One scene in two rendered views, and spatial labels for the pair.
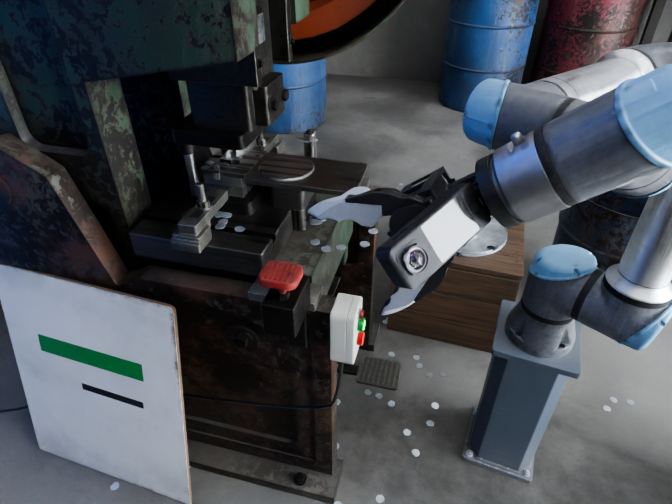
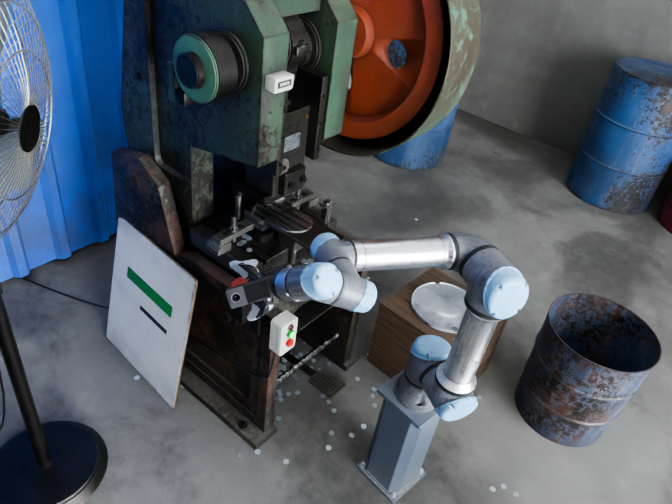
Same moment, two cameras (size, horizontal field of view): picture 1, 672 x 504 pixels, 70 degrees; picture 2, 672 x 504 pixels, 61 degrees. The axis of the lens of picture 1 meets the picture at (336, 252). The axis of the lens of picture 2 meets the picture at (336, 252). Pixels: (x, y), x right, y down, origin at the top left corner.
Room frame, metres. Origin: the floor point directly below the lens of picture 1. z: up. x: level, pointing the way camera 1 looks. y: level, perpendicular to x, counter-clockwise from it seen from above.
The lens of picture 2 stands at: (-0.48, -0.57, 1.89)
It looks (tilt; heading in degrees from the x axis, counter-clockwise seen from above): 37 degrees down; 19
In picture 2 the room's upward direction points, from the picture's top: 9 degrees clockwise
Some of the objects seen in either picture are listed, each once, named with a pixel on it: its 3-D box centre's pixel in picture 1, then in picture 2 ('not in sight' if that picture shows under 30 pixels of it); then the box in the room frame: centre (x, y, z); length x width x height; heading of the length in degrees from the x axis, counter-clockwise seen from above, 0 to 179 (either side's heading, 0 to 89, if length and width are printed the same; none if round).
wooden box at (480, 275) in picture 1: (455, 271); (436, 337); (1.37, -0.43, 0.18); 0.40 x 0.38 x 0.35; 72
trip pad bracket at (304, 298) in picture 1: (288, 324); (246, 315); (0.66, 0.09, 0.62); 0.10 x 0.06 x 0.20; 165
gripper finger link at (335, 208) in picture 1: (352, 200); (247, 264); (0.46, -0.02, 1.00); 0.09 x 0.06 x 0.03; 67
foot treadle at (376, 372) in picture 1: (302, 361); (282, 352); (0.98, 0.10, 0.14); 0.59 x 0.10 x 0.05; 75
